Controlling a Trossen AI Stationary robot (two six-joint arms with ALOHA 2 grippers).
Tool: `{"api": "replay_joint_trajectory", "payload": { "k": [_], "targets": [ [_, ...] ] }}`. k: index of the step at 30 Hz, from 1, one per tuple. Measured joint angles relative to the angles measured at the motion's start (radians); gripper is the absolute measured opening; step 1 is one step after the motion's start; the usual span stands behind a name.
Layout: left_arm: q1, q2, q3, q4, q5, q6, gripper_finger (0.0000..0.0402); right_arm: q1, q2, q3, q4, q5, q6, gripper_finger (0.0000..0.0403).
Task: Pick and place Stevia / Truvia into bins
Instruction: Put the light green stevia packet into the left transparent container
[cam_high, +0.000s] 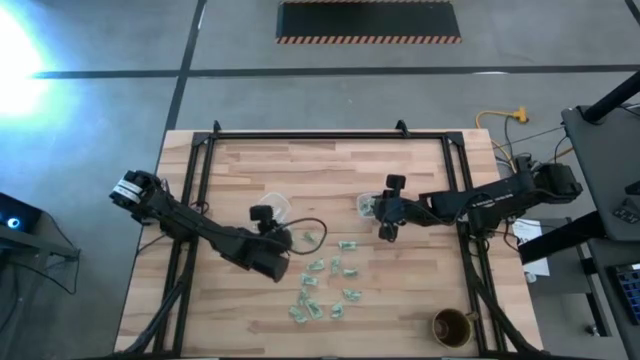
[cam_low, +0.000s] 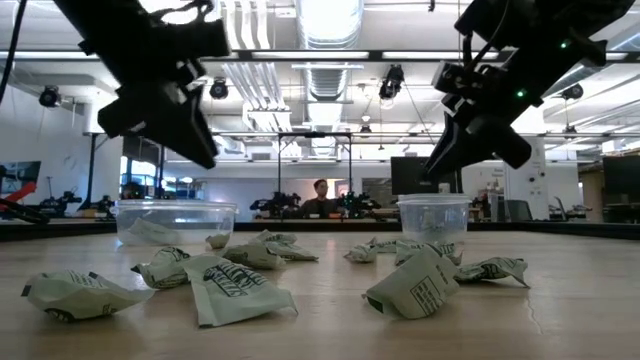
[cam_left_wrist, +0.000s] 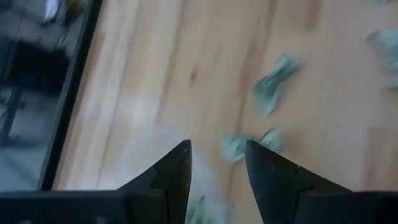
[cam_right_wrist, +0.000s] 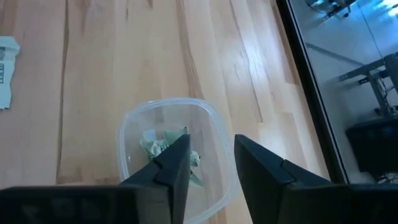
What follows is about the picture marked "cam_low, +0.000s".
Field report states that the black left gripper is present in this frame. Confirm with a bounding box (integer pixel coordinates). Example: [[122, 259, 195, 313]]
[[97, 54, 217, 170]]

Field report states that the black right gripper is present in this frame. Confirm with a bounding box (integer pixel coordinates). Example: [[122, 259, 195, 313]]
[[423, 99, 544, 182]]

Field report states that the small clear plastic container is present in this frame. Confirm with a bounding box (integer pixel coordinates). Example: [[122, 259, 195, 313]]
[[397, 193, 472, 244]]

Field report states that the green sweetener packet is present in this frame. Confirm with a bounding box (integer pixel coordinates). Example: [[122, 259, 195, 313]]
[[249, 229, 299, 246], [205, 231, 232, 250], [182, 254, 299, 329], [20, 269, 156, 323], [361, 248, 460, 320], [343, 241, 380, 264], [394, 239, 464, 267], [453, 256, 530, 289], [130, 246, 201, 290], [367, 236, 401, 254], [264, 240, 320, 263], [218, 242, 287, 271]]

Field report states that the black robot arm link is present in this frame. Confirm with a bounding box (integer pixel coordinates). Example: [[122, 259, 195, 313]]
[[0, 197, 51, 225]]

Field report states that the black ceiling spotlight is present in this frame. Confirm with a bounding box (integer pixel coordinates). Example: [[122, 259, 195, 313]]
[[378, 63, 406, 100], [560, 82, 585, 101], [208, 77, 230, 100], [38, 84, 62, 109]]

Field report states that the black monitor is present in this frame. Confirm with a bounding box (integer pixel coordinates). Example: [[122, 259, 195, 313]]
[[390, 156, 464, 196]]

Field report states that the large clear plastic container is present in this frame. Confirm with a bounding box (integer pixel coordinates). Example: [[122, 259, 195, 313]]
[[110, 198, 239, 247]]

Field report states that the white column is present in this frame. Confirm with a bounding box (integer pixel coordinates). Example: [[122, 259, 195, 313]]
[[502, 137, 549, 221]]

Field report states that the white paper packet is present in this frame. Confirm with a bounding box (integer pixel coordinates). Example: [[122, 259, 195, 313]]
[[127, 217, 181, 246]]

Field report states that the black beam with light strips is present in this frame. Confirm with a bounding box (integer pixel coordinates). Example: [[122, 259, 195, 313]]
[[0, 47, 640, 65]]

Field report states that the person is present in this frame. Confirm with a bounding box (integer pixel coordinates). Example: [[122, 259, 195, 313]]
[[298, 178, 346, 220]]

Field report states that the dark large monitor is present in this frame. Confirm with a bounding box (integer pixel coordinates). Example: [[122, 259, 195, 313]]
[[602, 155, 640, 224]]

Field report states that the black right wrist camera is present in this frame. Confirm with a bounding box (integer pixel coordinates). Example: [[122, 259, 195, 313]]
[[432, 60, 501, 104]]

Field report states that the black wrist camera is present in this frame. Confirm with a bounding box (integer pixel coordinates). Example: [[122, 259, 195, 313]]
[[432, 60, 501, 104], [172, 18, 232, 64]]

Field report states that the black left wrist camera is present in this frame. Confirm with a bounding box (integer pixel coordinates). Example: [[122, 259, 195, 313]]
[[172, 18, 232, 64]]

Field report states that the black post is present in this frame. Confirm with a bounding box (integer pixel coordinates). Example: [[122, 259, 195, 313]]
[[87, 132, 100, 211]]

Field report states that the black aluminium table frame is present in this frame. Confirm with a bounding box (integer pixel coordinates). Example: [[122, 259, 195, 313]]
[[0, 218, 640, 242]]

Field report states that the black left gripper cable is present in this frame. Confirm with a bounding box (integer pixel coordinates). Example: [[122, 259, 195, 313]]
[[149, 0, 217, 26]]

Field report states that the black background rig frame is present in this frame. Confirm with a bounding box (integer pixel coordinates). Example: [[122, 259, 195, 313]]
[[276, 131, 354, 221]]

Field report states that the silver ceiling duct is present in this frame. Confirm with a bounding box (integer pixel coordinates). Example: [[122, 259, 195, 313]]
[[294, 0, 364, 156]]

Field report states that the dark wall screen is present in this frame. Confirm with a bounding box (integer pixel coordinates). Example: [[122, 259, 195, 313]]
[[0, 160, 43, 196]]

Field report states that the black hanging cable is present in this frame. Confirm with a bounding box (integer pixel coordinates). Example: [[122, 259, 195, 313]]
[[0, 0, 29, 104]]

